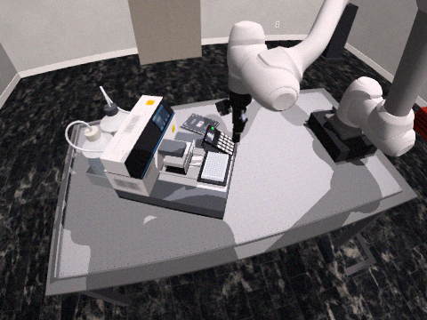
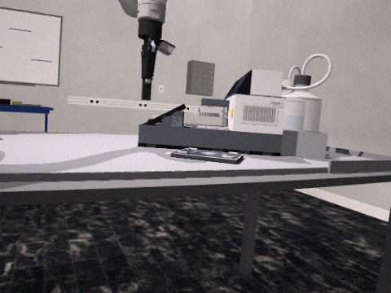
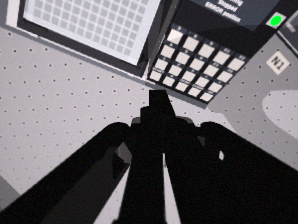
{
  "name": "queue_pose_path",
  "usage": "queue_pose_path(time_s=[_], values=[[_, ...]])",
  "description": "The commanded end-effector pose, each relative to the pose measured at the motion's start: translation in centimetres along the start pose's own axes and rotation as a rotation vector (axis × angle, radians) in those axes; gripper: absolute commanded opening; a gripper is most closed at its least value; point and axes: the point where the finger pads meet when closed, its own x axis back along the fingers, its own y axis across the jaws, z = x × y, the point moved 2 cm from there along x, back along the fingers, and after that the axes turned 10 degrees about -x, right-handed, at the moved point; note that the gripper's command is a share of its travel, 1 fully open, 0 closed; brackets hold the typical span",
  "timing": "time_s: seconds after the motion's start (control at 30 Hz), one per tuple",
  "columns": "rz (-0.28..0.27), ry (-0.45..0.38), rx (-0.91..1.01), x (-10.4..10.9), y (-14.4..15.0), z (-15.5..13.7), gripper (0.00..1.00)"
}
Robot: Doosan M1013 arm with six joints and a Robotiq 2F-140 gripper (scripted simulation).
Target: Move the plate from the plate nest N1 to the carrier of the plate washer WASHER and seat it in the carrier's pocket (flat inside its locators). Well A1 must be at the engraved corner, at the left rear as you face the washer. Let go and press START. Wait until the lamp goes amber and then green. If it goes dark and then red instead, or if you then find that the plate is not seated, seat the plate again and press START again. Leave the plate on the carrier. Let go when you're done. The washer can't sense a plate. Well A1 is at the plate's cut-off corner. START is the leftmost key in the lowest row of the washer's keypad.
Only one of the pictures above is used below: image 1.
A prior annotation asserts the white plastic bottle with black cap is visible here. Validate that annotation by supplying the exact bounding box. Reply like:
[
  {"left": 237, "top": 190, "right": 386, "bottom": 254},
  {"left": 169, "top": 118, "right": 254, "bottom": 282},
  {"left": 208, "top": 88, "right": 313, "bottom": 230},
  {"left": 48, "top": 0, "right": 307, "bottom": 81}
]
[{"left": 100, "top": 103, "right": 129, "bottom": 136}]

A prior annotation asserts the white flexible hose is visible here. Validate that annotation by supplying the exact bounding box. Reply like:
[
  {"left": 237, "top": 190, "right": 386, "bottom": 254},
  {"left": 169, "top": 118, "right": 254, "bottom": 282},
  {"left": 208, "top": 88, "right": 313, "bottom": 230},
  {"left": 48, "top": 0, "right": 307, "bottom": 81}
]
[{"left": 100, "top": 86, "right": 130, "bottom": 114}]

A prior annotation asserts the white plastic bottle with cream cap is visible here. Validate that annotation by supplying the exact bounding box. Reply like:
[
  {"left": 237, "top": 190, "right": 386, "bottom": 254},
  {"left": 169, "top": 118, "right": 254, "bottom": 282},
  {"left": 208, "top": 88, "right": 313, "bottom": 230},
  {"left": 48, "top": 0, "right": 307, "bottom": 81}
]
[{"left": 82, "top": 126, "right": 113, "bottom": 178}]

